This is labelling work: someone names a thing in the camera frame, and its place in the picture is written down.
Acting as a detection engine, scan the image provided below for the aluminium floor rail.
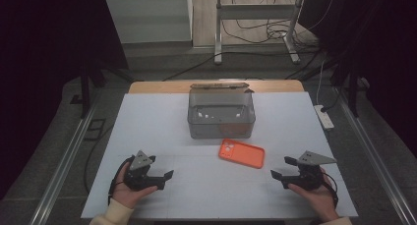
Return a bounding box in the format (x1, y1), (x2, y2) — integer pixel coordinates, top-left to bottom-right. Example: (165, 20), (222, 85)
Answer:
(30, 103), (96, 225)
(333, 86), (417, 225)

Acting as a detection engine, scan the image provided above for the thin black floor cable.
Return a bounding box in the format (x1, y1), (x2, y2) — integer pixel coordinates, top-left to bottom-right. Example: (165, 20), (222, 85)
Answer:
(83, 126), (114, 194)

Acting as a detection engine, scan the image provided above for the grey metal stand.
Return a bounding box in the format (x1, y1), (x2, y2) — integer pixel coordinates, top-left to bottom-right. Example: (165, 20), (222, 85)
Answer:
(213, 0), (308, 66)

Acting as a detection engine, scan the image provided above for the tangle of black cables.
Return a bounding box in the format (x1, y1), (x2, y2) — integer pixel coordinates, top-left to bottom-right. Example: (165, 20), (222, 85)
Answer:
(220, 0), (324, 52)

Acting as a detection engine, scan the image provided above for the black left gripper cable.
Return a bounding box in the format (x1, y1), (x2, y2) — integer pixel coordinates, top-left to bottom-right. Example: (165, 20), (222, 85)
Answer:
(107, 155), (136, 206)

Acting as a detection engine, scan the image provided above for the person's left hand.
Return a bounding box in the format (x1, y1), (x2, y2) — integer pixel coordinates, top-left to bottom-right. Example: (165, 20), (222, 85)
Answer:
(111, 165), (159, 209)

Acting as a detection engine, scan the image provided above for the white power cable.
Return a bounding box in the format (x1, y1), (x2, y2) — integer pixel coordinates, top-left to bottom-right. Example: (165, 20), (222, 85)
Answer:
(315, 59), (327, 105)

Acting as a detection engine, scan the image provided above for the long black floor cable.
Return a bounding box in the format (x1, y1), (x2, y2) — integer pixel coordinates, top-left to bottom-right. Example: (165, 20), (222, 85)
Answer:
(162, 50), (324, 82)

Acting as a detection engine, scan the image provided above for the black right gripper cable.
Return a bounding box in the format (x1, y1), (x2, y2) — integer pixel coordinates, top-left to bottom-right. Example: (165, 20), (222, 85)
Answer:
(323, 172), (339, 208)

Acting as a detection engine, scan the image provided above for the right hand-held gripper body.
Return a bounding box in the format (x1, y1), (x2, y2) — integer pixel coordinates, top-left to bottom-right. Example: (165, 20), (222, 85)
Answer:
(288, 150), (337, 191)

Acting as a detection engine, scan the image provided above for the white cabinet panel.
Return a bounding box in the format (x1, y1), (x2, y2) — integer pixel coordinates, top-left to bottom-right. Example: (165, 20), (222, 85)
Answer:
(105, 0), (194, 44)

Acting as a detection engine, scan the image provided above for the black stand leg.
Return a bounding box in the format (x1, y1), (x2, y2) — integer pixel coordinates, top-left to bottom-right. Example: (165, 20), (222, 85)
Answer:
(330, 64), (372, 118)
(80, 64), (136, 119)

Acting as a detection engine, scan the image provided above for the person's right hand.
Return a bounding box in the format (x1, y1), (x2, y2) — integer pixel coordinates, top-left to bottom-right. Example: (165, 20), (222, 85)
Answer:
(287, 167), (340, 223)

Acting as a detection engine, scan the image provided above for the white table cover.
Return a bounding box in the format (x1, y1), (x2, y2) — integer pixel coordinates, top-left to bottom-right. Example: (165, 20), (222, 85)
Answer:
(81, 91), (359, 219)

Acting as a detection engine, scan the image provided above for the clear grey storage box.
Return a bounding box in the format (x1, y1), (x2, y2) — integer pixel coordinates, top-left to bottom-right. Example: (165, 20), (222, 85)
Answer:
(187, 82), (257, 140)

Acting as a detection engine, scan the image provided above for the white power strip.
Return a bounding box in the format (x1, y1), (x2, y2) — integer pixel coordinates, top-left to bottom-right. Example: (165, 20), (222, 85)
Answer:
(313, 104), (335, 131)

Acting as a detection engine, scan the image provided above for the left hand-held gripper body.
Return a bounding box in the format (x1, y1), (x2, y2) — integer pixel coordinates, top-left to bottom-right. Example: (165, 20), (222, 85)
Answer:
(122, 149), (158, 192)

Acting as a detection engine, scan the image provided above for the orange phone case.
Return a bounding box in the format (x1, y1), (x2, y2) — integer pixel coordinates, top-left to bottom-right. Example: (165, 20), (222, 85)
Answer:
(217, 138), (266, 170)

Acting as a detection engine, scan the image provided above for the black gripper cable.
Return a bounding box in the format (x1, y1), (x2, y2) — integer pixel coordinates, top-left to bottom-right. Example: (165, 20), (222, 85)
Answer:
(107, 155), (136, 206)
(323, 172), (339, 208)

